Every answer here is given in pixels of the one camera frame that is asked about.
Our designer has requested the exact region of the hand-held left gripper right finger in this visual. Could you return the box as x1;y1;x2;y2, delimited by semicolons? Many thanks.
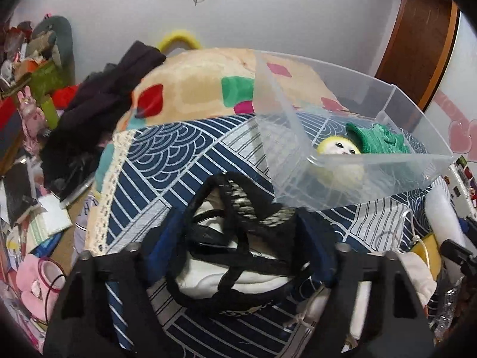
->
294;209;436;358

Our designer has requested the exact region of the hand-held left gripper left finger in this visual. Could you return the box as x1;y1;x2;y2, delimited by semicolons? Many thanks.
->
44;209;186;358

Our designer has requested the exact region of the yellow plush doll green outfit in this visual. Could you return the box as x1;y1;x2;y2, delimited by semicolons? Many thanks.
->
312;122;411;192

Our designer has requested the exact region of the clear plastic storage box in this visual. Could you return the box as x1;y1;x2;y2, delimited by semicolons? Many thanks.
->
252;49;454;210

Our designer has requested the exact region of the navy wave-pattern quilt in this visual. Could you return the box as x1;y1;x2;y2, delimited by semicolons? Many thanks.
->
85;113;429;358

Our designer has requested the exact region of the pink plush slipper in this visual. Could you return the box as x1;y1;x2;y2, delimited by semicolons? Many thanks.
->
16;258;68;318

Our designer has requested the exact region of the white cloth bundle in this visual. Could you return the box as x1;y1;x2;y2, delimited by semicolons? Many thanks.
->
395;177;474;306

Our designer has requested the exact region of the dark clothes pile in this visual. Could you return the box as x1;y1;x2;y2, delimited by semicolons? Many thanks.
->
40;40;167;198

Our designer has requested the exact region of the beige blanket with colour patches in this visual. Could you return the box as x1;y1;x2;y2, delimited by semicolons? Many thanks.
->
89;48;349;180

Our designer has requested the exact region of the red cloth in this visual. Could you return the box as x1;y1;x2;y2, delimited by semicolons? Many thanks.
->
50;85;83;110

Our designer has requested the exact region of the pink rabbit plush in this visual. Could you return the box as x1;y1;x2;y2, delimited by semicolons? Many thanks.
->
17;86;47;153

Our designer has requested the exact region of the yellow curved plush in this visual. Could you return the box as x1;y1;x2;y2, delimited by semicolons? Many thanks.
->
157;32;204;53

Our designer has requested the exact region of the brown wooden door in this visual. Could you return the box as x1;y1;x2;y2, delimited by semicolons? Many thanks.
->
374;0;461;112

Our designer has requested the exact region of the grey-green plush toy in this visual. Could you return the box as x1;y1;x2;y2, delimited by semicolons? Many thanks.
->
32;16;77;86

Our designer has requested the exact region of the pink heart wall sticker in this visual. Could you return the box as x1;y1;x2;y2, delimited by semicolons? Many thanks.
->
448;119;477;155

